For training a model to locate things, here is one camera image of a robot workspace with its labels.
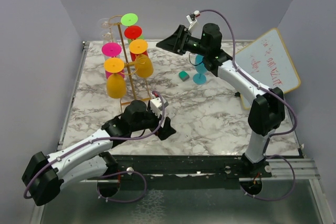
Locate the yellow framed whiteboard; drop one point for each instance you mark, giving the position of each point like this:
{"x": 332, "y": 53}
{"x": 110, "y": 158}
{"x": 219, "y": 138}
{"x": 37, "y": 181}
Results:
{"x": 267, "y": 60}

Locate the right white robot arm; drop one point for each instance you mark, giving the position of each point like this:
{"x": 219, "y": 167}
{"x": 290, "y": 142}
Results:
{"x": 267, "y": 110}

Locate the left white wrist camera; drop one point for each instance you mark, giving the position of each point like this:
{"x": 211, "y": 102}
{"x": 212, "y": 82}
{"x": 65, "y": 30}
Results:
{"x": 156, "y": 105}

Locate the clear wine glass upper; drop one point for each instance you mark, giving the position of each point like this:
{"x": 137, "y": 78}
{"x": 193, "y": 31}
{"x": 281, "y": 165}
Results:
{"x": 103, "y": 23}

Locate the green grey eraser block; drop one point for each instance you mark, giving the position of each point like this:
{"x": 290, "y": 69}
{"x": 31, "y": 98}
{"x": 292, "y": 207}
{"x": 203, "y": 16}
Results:
{"x": 183, "y": 75}

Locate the clear wine glass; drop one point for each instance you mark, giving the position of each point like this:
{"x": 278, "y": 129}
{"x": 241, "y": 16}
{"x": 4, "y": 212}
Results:
{"x": 106, "y": 35}
{"x": 103, "y": 23}

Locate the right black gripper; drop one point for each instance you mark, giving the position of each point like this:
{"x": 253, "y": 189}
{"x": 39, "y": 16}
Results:
{"x": 176, "y": 42}

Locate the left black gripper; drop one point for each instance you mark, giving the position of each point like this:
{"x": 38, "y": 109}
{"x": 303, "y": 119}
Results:
{"x": 166, "y": 131}

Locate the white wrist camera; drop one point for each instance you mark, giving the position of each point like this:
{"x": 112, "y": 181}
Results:
{"x": 192, "y": 19}
{"x": 156, "y": 105}

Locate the clear wine glass lower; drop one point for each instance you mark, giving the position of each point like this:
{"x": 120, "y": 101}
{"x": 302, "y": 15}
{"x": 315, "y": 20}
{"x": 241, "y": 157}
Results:
{"x": 106, "y": 35}

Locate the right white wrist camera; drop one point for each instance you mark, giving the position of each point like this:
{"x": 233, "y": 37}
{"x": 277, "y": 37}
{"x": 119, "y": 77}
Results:
{"x": 192, "y": 19}

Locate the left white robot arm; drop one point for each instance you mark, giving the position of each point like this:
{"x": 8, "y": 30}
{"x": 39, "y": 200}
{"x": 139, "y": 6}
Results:
{"x": 46, "y": 175}

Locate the pink wine glass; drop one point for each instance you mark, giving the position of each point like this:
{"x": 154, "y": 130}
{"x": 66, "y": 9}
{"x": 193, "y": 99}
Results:
{"x": 112, "y": 50}

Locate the blue wine glass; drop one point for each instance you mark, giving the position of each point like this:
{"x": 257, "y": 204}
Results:
{"x": 200, "y": 77}

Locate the green wine glass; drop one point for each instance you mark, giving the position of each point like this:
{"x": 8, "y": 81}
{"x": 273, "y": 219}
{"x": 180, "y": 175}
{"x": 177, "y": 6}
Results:
{"x": 129, "y": 19}

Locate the orange wine glass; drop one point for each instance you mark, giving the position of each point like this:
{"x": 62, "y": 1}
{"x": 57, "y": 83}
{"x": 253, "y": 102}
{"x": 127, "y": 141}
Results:
{"x": 143, "y": 63}
{"x": 116, "y": 86}

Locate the red wine glass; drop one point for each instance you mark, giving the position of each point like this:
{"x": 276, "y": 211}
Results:
{"x": 137, "y": 44}

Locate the gold wire glass rack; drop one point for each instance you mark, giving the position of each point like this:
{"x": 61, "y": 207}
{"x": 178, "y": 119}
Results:
{"x": 129, "y": 70}

